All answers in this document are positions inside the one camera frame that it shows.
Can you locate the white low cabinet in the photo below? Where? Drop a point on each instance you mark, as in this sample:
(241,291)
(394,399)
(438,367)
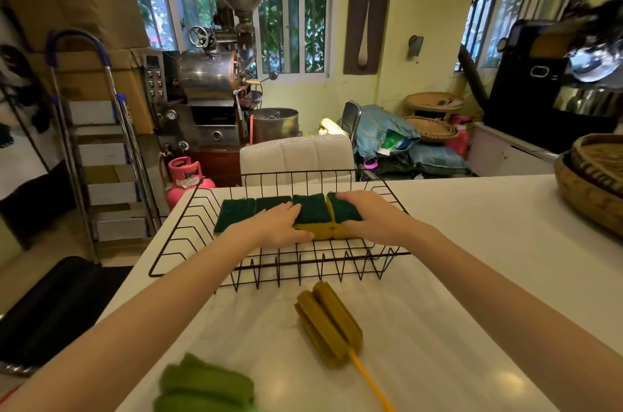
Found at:
(506,151)

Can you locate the white padded chair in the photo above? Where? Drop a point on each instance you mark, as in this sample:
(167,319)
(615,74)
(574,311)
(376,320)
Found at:
(297,156)

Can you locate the green sponge bottle brush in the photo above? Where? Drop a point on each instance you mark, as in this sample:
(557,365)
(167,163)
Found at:
(207,385)

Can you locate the green yellow scrub sponge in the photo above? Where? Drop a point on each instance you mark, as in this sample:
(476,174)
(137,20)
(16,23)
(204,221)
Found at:
(233,214)
(340,217)
(270,203)
(312,214)

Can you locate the steel cooling drum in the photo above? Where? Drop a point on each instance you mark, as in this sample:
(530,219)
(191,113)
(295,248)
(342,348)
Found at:
(275,124)

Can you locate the person's left hand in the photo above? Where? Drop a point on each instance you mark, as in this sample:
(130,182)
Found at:
(265,231)

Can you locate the black roaster machine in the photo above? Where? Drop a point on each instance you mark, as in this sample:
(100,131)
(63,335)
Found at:
(545,80)

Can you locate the round woven tray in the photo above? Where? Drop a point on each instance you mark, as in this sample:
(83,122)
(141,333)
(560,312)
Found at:
(431,128)
(434,101)

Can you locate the person's left forearm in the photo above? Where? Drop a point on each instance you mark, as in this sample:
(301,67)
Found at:
(126,329)

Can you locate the stack of cardboard boxes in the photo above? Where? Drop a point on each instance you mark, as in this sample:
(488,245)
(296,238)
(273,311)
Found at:
(73,2)

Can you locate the person's right forearm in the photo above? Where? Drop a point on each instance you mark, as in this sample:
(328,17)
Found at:
(516,324)

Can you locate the black cushioned seat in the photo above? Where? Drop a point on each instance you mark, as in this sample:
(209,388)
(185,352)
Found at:
(53,309)

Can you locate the barred side window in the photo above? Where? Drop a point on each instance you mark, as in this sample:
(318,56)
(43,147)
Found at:
(491,22)

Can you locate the white framed window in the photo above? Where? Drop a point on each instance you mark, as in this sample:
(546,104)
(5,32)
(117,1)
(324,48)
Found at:
(292,27)

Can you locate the pink gas cylinder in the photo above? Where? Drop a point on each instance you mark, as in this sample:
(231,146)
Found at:
(182,180)

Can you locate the blue grey cushion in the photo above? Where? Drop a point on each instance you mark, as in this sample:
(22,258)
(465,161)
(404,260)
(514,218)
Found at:
(435,157)

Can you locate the blue sack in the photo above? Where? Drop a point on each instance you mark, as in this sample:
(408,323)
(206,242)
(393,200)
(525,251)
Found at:
(379,127)

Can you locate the brown spoon wall art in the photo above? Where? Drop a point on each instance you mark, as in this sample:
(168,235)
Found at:
(368,2)

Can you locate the person's left thumb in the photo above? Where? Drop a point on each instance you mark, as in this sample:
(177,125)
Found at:
(302,239)

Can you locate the large woven basket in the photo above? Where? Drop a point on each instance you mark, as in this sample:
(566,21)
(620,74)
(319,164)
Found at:
(591,180)

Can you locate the person's right hand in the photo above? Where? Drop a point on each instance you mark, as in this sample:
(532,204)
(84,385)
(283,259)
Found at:
(384,221)

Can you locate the grey metal chair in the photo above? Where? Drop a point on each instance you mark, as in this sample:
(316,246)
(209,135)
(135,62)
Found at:
(350,118)

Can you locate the person's right thumb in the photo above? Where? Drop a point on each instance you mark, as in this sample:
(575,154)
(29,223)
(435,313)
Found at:
(360,230)

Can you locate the metal step ladder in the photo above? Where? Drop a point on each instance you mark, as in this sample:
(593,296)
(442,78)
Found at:
(107,158)

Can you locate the grey wall lamp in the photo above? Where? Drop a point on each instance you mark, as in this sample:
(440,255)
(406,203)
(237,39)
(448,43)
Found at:
(414,45)

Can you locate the steel coffee roaster machine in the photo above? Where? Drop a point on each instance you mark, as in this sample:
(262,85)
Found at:
(214,71)

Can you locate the yellow sponge bottle brush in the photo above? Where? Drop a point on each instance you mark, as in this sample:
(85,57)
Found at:
(328,324)

